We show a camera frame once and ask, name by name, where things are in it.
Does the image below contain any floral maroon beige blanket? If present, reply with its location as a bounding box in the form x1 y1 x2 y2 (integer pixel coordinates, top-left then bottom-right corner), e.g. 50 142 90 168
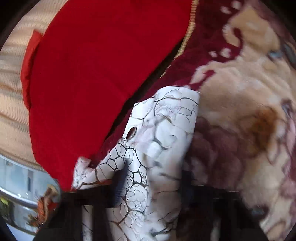
101 1 295 240

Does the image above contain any small red pillow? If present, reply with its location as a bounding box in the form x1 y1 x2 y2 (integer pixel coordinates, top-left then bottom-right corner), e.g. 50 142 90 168
20 30 43 110

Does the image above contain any silver refrigerator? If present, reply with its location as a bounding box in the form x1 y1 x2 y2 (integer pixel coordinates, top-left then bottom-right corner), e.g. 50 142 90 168
1 156 61 235

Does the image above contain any white crackle-pattern garment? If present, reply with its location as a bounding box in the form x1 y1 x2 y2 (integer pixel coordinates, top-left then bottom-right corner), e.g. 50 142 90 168
72 86 200 240

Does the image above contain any orange black patterned cloth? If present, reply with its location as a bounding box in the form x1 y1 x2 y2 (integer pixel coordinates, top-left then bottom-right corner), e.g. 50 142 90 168
27 185 58 228

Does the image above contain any red quilt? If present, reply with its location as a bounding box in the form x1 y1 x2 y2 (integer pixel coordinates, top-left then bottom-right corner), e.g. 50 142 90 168
27 1 192 191

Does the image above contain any beige dotted curtain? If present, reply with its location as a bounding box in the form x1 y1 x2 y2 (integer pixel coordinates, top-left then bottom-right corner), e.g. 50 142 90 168
1 1 66 170

